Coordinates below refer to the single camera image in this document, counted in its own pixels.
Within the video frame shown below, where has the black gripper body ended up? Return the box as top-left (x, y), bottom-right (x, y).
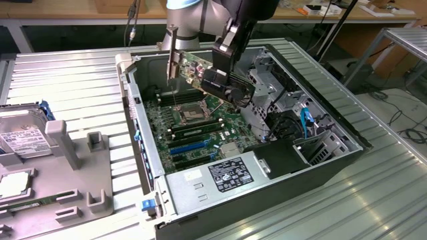
top-left (227, 0), bottom-right (280, 25)

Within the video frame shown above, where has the graphics card with black fan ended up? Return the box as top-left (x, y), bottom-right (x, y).
top-left (166, 24), bottom-right (258, 109)

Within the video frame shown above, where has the orange and white box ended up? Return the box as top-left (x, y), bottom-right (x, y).
top-left (296, 5), bottom-right (314, 17)

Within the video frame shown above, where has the metal socket cover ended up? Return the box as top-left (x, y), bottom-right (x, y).
top-left (199, 94), bottom-right (228, 119)

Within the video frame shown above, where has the black RAM slot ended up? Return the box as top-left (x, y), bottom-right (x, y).
top-left (159, 94), bottom-right (206, 104)
top-left (160, 97), bottom-right (207, 107)
top-left (156, 89), bottom-right (200, 98)
top-left (158, 91), bottom-right (204, 101)

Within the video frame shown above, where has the black and white box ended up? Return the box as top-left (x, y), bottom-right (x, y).
top-left (304, 3), bottom-right (343, 16)

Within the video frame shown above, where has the thin metal locking lever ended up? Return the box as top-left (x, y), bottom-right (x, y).
top-left (170, 85), bottom-right (180, 113)

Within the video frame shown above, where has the CPU socket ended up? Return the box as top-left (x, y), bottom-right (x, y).
top-left (175, 102), bottom-right (214, 126)

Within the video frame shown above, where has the silver perforated drive cage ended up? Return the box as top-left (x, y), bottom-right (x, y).
top-left (238, 68), bottom-right (288, 141)

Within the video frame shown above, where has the black slanted pole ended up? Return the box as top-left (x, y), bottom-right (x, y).
top-left (315, 0), bottom-right (360, 57)

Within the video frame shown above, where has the green motherboard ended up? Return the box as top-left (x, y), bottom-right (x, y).
top-left (143, 89), bottom-right (264, 176)

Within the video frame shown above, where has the green installed RAM stick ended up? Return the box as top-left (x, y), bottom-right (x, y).
top-left (171, 121), bottom-right (224, 140)

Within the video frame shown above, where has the black box on floor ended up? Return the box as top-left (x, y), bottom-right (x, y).
top-left (324, 59), bottom-right (375, 94)

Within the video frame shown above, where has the long black expansion slot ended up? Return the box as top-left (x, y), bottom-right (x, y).
top-left (166, 138), bottom-right (210, 151)

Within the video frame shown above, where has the silver chipset heat sink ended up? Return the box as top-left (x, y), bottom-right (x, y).
top-left (219, 142), bottom-right (242, 157)

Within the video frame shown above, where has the blue expansion slot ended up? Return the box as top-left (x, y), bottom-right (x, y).
top-left (170, 143), bottom-right (215, 156)

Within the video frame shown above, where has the white flat box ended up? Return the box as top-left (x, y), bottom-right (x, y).
top-left (358, 3), bottom-right (397, 18)

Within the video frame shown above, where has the open black PC case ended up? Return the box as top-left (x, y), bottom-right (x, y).
top-left (115, 43), bottom-right (375, 240)

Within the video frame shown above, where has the short black expansion slot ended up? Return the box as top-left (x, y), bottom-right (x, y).
top-left (172, 154), bottom-right (202, 164)
top-left (176, 159), bottom-right (215, 171)

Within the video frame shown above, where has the black plastic shroud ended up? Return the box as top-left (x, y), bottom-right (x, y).
top-left (244, 138), bottom-right (315, 181)

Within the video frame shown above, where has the large cardboard box under desk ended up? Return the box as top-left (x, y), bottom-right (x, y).
top-left (335, 23), bottom-right (414, 83)

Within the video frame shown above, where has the metal slat side table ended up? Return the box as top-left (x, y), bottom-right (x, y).
top-left (343, 26), bottom-right (427, 87)

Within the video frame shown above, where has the silver disk bay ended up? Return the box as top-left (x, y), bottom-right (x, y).
top-left (292, 129), bottom-right (355, 166)

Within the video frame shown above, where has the wooden desk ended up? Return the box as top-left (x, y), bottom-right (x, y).
top-left (0, 0), bottom-right (419, 54)

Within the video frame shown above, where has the silver power supply with label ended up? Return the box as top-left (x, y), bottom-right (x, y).
top-left (164, 149), bottom-right (272, 217)

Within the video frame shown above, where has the blue case corner latch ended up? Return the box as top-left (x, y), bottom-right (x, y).
top-left (139, 198), bottom-right (158, 213)

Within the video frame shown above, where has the hard disk with blue carrier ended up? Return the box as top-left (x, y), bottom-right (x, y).
top-left (0, 99), bottom-right (56, 161)

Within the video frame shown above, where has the grey parts rack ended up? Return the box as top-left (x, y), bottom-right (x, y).
top-left (0, 119), bottom-right (116, 240)

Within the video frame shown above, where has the silver CPU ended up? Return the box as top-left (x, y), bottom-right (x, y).
top-left (0, 171), bottom-right (34, 199)

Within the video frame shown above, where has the black cable with silver connector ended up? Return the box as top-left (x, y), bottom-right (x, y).
top-left (126, 0), bottom-right (140, 47)

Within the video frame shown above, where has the black power wire bundle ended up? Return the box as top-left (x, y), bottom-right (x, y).
top-left (266, 112), bottom-right (302, 141)

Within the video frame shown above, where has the blue disk wire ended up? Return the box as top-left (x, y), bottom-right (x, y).
top-left (299, 107), bottom-right (316, 140)

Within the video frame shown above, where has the black floor cable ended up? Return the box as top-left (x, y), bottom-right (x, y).
top-left (370, 89), bottom-right (427, 145)

